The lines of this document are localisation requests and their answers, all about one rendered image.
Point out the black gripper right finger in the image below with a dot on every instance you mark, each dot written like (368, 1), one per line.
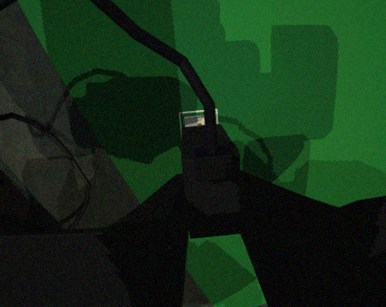
(307, 253)

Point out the green circuit board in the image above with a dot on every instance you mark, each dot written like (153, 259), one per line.
(299, 87)

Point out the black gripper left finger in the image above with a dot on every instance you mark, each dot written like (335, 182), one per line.
(140, 261)

